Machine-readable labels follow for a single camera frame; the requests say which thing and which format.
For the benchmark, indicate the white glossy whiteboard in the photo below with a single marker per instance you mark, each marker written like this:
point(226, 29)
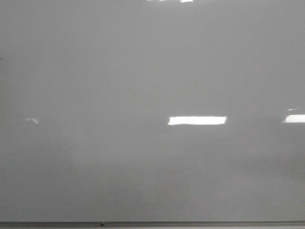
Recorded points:
point(148, 110)

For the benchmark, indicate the grey aluminium whiteboard frame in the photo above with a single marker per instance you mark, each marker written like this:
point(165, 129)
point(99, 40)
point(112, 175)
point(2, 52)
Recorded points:
point(299, 224)

